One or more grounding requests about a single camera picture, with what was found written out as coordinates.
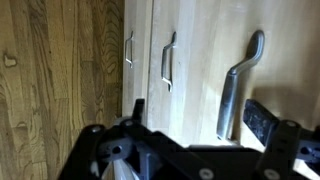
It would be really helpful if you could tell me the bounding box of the metal drawer handle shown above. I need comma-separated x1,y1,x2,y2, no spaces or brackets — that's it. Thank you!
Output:
161,31,178,93
215,29,266,141
124,30,135,69

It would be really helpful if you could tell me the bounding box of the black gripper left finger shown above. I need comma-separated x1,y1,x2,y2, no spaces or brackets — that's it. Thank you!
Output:
131,97,146,122

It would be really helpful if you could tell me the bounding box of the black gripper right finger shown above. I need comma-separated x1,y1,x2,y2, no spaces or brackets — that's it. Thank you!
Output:
243,98,279,146

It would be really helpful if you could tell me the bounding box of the light wood drawer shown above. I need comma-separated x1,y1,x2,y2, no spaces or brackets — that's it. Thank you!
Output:
196,0,320,151
146,0,214,148
121,0,154,118

